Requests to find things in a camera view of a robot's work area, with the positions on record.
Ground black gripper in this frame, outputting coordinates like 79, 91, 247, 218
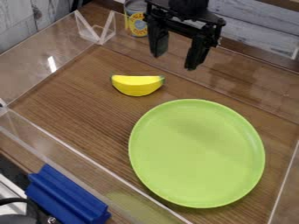
144, 0, 227, 71

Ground yellow toy banana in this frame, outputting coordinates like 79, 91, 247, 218
111, 75, 164, 97

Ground green plate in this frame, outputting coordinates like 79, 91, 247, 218
128, 99, 266, 208

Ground yellow blue labelled can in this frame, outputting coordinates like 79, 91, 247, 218
124, 0, 147, 38

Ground blue plastic clamp block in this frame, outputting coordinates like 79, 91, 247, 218
25, 164, 111, 224

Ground clear acrylic triangular bracket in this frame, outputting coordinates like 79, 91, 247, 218
75, 10, 116, 46

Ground clear acrylic enclosure wall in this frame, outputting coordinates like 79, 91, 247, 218
0, 99, 192, 224

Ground black cable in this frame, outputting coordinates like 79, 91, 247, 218
0, 197, 40, 224

